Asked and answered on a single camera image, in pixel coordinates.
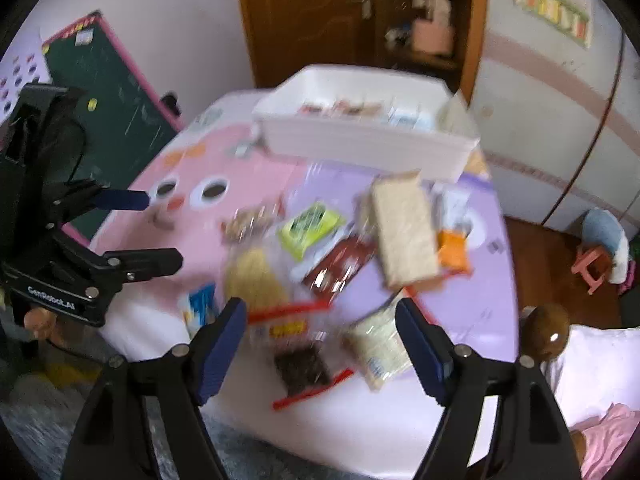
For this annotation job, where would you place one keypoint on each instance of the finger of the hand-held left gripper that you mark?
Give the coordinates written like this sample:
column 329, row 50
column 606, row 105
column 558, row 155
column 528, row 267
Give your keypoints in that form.
column 125, row 200
column 150, row 262

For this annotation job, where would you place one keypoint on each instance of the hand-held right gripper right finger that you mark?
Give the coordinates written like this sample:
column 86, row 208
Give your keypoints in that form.
column 422, row 355

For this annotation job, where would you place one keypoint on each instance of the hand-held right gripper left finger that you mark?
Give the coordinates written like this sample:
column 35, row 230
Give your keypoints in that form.
column 222, row 355

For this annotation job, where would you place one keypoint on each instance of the blue white snack packet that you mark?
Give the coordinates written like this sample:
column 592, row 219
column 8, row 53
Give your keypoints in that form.
column 200, row 307

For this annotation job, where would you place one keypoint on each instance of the red zip dark snack bag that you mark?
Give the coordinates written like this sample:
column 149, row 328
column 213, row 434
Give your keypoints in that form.
column 300, row 365

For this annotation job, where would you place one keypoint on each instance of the clear bag of yellow chips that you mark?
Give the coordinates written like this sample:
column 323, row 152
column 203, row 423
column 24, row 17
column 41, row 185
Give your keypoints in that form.
column 255, row 275

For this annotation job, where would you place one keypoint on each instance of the brown nut snack packet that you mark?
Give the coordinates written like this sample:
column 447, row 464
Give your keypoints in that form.
column 247, row 225

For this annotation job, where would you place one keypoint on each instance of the orange snack packet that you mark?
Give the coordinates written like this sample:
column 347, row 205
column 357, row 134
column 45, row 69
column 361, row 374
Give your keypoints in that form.
column 454, row 252

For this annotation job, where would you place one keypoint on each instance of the dark red snack packet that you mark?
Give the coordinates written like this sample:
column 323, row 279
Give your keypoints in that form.
column 340, row 265

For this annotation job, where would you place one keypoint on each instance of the large beige cracker packet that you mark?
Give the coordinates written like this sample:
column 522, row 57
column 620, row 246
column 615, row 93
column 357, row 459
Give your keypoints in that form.
column 400, row 230

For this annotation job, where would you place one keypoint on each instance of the green yellow snack packet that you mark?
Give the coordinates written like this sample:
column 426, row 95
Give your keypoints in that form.
column 310, row 225

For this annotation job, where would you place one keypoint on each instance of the white plastic bin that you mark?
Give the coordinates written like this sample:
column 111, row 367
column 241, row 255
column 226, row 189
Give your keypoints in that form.
column 360, row 145

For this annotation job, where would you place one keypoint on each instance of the white blue sachet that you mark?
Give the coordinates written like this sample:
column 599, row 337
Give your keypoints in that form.
column 407, row 119

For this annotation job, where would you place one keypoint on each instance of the red striped snack packet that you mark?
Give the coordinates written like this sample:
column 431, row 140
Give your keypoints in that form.
column 345, row 108

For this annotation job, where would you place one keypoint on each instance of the person's left hand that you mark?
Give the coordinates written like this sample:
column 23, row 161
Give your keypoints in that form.
column 39, row 322

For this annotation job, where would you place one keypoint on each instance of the small black object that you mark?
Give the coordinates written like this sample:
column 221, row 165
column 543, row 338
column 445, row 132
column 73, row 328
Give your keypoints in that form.
column 171, row 102

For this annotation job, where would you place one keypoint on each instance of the wooden bedpost knob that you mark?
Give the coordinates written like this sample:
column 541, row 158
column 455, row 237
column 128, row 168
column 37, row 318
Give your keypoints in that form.
column 545, row 330

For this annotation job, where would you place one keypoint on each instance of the white bedding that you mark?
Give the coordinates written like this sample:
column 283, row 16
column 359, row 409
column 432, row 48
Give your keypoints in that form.
column 595, row 370

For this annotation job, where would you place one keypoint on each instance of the pink plastic stool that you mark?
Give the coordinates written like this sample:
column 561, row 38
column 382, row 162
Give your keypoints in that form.
column 592, row 267

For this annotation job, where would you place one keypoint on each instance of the pink cloth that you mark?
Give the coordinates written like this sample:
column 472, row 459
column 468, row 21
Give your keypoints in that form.
column 612, row 440

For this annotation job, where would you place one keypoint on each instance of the brown wooden door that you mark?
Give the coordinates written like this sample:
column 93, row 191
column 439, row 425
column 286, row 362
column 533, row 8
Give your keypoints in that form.
column 300, row 20

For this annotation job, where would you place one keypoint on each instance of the white wardrobe with pink stripe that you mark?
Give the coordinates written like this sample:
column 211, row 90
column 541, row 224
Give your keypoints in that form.
column 550, row 125

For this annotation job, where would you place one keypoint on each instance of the pink box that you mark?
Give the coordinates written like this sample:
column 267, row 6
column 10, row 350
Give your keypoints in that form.
column 432, row 32

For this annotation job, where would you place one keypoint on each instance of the brown wooden shelf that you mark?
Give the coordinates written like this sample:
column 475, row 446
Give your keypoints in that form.
column 465, row 20

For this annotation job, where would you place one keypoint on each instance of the green chalkboard with pink frame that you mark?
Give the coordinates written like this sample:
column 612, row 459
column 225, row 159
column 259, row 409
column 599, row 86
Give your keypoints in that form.
column 120, row 110

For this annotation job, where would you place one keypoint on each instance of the white dotted wall poster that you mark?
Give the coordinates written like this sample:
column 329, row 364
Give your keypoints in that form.
column 20, row 70

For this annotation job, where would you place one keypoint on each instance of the colourful wall poster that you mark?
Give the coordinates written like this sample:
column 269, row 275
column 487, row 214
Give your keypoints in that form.
column 550, row 0

